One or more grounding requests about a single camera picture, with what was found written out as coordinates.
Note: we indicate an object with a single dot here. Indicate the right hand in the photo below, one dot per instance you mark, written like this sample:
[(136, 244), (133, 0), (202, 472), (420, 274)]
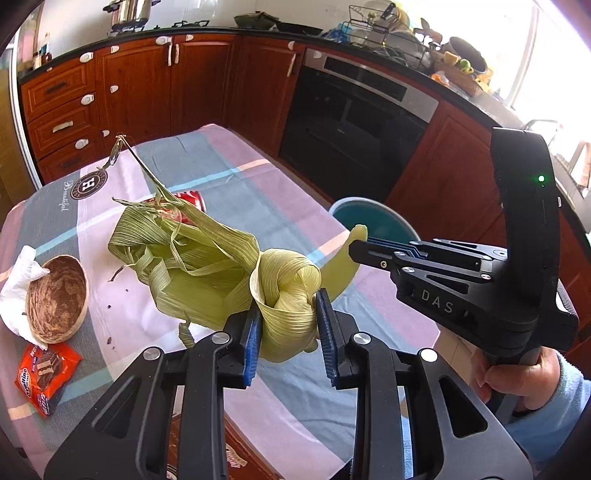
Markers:
[(534, 385)]

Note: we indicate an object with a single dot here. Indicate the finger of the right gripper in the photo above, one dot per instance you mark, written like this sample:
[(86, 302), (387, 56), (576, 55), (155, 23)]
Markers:
[(471, 266), (416, 249)]

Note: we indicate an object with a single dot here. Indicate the orange Ovaltine snack packet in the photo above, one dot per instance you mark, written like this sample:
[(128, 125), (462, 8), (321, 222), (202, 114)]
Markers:
[(43, 373)]

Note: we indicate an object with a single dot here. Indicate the steel cooking pot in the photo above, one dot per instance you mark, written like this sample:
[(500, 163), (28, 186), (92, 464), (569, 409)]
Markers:
[(129, 15)]

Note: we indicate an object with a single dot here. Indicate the wooden kitchen cabinets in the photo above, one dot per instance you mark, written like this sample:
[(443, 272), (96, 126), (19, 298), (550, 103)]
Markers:
[(153, 86)]

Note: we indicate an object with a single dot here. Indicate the brown coconut shell bowl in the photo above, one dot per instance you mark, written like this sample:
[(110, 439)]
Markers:
[(57, 299)]

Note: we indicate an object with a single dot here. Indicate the green corn husk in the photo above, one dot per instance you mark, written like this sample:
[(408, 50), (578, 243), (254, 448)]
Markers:
[(201, 271)]

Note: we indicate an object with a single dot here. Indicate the white crumpled tissue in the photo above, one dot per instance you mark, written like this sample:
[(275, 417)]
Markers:
[(14, 293)]

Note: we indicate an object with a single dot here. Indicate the pink grey checked tablecloth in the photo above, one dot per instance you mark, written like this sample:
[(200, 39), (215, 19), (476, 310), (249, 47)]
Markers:
[(290, 414)]

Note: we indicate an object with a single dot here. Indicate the black built-in oven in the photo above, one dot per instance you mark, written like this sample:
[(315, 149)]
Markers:
[(352, 129)]

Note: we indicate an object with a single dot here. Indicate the dish drying rack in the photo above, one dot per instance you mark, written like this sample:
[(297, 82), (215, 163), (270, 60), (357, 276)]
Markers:
[(384, 28)]

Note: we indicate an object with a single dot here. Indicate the white teal trash bin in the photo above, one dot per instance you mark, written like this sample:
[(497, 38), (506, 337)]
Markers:
[(381, 221)]

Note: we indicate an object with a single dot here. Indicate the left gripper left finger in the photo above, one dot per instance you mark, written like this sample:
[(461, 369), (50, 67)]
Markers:
[(125, 434)]

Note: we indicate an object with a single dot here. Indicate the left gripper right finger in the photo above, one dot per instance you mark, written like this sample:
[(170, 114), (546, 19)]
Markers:
[(453, 434)]

